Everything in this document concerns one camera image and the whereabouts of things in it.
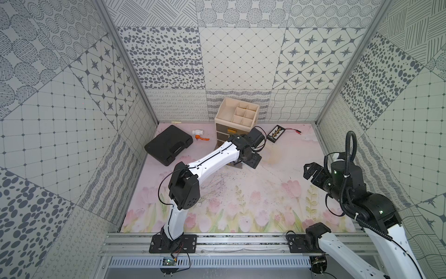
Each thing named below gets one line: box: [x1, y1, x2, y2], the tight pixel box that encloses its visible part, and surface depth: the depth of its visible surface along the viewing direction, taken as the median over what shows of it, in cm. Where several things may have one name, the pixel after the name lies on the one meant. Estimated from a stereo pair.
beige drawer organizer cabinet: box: [214, 97, 260, 145], surface depth 92 cm
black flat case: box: [144, 124, 194, 167], surface depth 106 cm
